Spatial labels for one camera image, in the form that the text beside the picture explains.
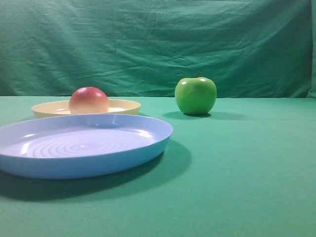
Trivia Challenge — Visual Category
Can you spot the blue plate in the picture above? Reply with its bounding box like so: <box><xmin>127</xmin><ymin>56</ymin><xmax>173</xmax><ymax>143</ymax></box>
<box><xmin>0</xmin><ymin>114</ymin><xmax>173</xmax><ymax>179</ymax></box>

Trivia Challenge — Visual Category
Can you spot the yellow plate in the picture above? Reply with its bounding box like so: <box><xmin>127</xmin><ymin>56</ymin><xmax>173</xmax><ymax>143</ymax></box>
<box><xmin>32</xmin><ymin>99</ymin><xmax>141</xmax><ymax>118</ymax></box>

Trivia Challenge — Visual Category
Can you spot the green apple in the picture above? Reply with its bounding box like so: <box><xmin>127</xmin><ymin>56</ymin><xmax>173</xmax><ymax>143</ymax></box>
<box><xmin>175</xmin><ymin>74</ymin><xmax>217</xmax><ymax>116</ymax></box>

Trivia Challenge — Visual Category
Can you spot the green table cloth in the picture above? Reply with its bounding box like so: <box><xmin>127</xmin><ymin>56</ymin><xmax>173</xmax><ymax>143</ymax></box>
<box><xmin>0</xmin><ymin>97</ymin><xmax>316</xmax><ymax>237</ymax></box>

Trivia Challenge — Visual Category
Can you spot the green backdrop cloth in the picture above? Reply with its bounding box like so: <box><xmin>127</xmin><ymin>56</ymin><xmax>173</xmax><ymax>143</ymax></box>
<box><xmin>0</xmin><ymin>0</ymin><xmax>316</xmax><ymax>98</ymax></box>

